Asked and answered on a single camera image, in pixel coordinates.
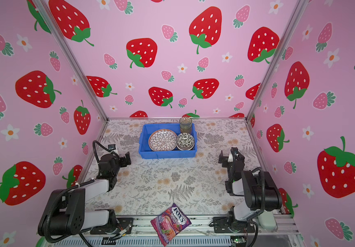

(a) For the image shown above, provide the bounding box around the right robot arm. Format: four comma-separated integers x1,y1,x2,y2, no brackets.
213,147,283,232

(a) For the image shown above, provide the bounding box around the purple Fox's candy bag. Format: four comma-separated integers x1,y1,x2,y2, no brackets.
150,203,191,247

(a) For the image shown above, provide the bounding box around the purple striped bowl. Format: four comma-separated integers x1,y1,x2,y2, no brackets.
177,145,194,151

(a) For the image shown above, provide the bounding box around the blue plastic bin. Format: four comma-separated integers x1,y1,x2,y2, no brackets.
138,123,198,159

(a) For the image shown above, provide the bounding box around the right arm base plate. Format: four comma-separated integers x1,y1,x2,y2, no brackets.
209,216,256,234

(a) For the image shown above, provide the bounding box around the flower pattern plate brown rim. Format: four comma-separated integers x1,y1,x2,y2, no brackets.
148,129,177,151

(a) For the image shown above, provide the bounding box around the yellow transparent cup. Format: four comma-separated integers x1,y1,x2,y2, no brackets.
180,125,193,134

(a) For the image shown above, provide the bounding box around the pale green oblong case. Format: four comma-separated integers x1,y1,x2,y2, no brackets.
258,211,277,232

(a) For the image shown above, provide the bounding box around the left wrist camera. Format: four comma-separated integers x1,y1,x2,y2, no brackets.
108,144,118,155

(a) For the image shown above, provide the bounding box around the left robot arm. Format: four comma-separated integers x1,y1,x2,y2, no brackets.
38,144,133,246

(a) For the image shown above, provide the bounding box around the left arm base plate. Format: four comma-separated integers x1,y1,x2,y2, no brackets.
104,217,134,235

